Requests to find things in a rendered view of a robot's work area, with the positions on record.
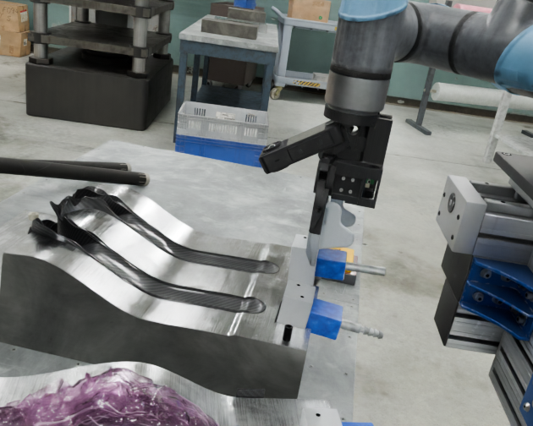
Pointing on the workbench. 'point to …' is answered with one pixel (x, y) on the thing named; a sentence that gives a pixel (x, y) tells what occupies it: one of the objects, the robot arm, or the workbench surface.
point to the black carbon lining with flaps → (91, 195)
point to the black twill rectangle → (250, 393)
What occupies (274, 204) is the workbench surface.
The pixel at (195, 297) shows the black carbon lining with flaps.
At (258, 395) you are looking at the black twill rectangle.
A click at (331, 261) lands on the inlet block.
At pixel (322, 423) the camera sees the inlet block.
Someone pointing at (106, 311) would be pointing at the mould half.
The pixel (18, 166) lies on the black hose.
